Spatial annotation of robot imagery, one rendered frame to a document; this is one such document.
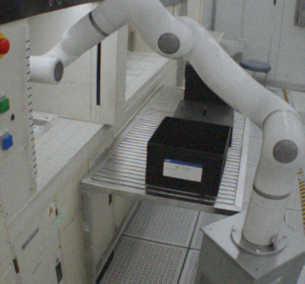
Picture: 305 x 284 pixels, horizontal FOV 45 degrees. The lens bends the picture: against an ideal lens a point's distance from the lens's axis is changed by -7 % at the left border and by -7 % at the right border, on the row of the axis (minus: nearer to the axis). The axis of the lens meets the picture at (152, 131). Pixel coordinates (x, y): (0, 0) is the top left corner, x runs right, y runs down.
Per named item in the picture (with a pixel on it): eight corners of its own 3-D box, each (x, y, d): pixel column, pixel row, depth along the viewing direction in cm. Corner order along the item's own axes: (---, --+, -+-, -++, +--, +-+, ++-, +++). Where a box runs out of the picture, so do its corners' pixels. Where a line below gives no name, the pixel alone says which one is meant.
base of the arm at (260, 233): (298, 242, 114) (313, 194, 107) (257, 263, 105) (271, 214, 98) (260, 213, 129) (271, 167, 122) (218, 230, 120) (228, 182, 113)
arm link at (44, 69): (31, 52, 120) (15, 58, 112) (66, 54, 117) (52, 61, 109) (32, 76, 123) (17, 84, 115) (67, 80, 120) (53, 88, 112)
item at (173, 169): (143, 184, 144) (146, 142, 137) (162, 152, 169) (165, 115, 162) (217, 197, 138) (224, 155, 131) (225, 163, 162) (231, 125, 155)
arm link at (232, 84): (283, 169, 101) (281, 144, 115) (314, 140, 96) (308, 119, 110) (145, 43, 98) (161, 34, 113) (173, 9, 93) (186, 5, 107)
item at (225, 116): (231, 148, 176) (235, 121, 171) (168, 139, 181) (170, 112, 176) (233, 124, 203) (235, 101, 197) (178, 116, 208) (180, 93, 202)
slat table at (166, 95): (209, 336, 161) (241, 211, 130) (90, 308, 174) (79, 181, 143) (235, 196, 277) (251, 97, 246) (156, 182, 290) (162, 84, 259)
